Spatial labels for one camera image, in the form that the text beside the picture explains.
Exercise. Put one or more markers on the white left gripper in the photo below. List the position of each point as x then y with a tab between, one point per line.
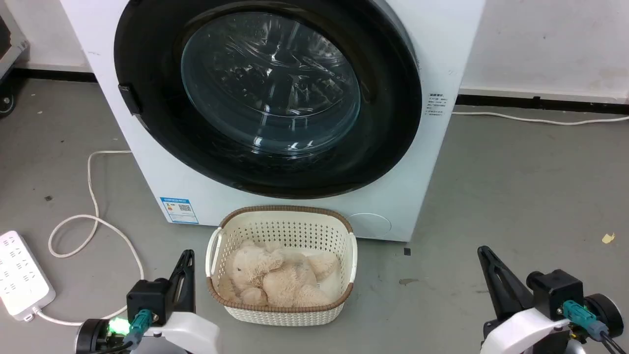
189	334

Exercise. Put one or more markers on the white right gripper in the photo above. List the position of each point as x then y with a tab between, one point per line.
521	332

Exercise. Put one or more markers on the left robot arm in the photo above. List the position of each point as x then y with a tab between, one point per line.
93	337

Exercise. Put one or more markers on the black round glass washer door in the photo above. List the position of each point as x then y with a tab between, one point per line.
162	137

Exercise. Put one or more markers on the white front-load washing machine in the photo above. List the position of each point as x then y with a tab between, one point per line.
437	44

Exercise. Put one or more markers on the blue energy label sticker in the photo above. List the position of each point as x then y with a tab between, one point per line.
179	210

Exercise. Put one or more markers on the beige plush toy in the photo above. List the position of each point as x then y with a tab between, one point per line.
280	282

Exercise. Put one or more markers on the yellow paper scrap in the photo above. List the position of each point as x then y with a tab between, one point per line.
608	238

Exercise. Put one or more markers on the cream perforated laundry basket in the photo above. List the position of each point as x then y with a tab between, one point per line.
287	230

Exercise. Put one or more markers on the white power strip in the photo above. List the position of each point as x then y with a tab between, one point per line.
19	275

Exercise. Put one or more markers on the small printed warning sticker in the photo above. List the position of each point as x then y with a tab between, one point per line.
436	104

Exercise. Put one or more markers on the grey wheeled cart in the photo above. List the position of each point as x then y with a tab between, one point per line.
9	46

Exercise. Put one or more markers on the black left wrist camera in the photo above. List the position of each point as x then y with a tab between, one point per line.
147	297

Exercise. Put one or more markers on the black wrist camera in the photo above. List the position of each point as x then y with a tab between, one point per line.
147	297
555	292

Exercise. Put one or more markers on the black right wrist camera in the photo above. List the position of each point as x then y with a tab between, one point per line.
555	292

